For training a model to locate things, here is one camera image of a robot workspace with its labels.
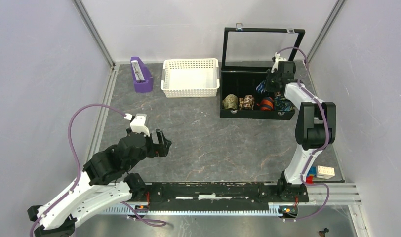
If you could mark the orange navy striped rolled tie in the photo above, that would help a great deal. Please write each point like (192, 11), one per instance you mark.
(266, 104)

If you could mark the olive green rolled tie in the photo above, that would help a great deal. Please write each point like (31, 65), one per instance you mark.
(230, 102)

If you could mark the white plastic basket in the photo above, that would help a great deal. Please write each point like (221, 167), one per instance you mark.
(184, 78)

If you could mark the black tie storage box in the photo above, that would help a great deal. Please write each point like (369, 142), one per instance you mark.
(247, 55)

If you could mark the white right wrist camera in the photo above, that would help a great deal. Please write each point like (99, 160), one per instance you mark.
(277, 59)

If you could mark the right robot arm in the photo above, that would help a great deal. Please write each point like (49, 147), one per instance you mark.
(315, 126)

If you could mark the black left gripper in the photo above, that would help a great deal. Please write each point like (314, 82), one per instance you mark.
(161, 148)

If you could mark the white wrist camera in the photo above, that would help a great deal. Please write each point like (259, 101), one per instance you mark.
(277, 59)
(138, 123)

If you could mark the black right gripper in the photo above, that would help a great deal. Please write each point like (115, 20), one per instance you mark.
(267, 86)

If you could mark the brown floral rolled tie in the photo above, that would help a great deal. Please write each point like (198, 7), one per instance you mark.
(247, 102)

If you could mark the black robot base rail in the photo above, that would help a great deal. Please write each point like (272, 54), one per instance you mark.
(218, 196)

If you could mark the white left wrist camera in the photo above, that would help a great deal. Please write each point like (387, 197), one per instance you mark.
(138, 123)

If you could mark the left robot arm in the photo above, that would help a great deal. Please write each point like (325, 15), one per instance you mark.
(106, 179)

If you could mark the white lego block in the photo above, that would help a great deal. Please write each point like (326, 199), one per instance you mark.
(325, 172)

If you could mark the small black object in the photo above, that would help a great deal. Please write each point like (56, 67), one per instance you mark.
(323, 232)

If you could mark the blue red lego blocks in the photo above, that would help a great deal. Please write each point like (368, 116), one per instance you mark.
(311, 175)

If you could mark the purple metronome stand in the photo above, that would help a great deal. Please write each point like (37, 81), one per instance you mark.
(143, 80)

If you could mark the blue yellow patterned tie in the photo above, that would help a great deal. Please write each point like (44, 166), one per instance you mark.
(282, 104)

